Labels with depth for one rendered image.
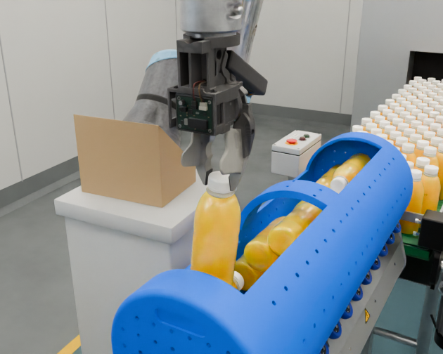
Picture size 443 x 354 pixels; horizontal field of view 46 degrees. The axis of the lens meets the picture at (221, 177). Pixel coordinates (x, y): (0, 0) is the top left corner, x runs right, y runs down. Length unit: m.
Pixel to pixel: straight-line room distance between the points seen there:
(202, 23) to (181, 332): 0.41
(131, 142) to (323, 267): 0.50
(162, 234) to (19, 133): 3.09
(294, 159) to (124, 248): 0.73
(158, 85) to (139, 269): 0.42
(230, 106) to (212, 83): 0.04
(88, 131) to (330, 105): 4.86
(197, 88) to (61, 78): 3.76
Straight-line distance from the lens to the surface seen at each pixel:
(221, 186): 0.72
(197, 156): 0.72
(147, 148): 1.12
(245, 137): 0.69
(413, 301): 3.00
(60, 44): 4.34
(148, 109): 1.19
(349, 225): 1.03
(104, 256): 1.24
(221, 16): 0.63
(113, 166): 1.19
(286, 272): 0.82
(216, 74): 0.66
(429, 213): 1.57
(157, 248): 1.13
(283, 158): 1.72
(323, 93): 5.90
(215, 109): 0.62
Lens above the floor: 1.64
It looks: 22 degrees down
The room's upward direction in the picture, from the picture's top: straight up
